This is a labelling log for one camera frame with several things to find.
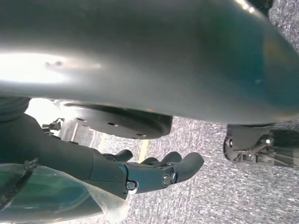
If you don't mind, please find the black robot pelvis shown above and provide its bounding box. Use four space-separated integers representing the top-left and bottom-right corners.
63 103 174 140

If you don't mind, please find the silver robot body shell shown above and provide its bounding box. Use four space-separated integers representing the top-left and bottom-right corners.
0 0 299 125

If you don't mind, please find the yellow floor tape outline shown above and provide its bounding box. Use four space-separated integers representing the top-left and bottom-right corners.
137 140 150 164

